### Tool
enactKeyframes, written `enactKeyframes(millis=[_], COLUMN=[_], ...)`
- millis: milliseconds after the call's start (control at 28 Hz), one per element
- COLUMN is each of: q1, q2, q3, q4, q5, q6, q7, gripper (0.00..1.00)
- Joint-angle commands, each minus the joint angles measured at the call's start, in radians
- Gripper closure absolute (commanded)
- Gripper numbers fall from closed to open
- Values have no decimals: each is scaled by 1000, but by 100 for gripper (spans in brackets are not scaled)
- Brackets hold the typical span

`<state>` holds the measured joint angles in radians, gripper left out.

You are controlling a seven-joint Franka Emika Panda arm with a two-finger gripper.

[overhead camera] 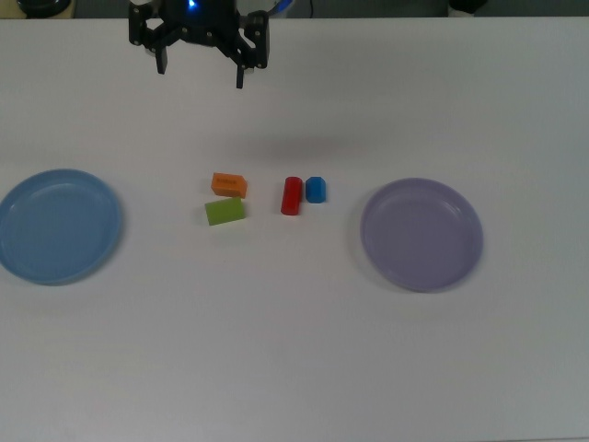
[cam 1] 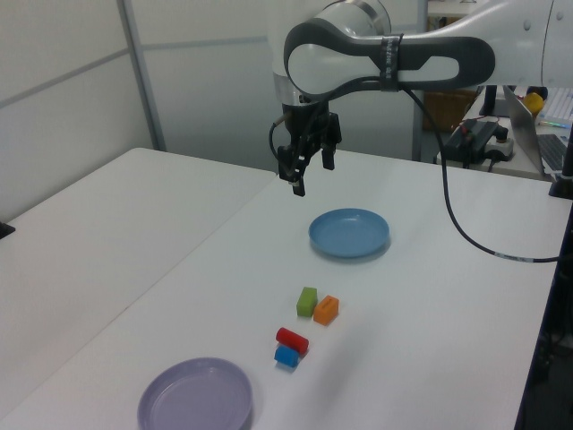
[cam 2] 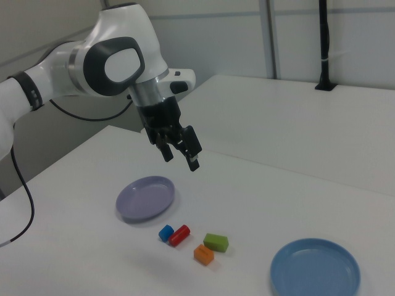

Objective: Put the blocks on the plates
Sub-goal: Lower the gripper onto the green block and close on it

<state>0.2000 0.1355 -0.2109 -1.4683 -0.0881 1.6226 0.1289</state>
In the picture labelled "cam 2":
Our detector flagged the blue plate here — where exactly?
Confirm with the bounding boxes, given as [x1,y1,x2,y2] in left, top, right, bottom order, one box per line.
[270,237,362,296]

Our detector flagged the purple plate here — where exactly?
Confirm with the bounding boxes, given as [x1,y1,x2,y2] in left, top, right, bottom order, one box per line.
[115,175,176,222]

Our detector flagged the grey partition post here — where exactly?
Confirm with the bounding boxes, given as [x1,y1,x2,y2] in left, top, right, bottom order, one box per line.
[259,0,278,80]

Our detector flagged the blue block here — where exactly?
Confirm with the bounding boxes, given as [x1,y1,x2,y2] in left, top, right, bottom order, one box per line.
[158,224,175,243]

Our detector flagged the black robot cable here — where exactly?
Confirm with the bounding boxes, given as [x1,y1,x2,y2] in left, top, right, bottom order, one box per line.
[0,94,135,247]

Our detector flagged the black pole with base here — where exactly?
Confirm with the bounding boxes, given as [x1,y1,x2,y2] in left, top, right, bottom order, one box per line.
[314,0,337,92]

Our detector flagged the red cylinder block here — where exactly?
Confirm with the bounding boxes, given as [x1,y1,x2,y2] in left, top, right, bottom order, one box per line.
[168,224,191,247]

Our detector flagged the green block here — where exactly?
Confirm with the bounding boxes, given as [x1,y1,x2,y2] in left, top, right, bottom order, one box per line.
[202,232,230,253]

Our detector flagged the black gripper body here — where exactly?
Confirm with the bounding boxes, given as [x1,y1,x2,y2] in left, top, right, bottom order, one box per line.
[135,96,186,146]

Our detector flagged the orange block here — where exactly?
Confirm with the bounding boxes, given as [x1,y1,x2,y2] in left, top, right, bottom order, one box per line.
[193,244,215,266]

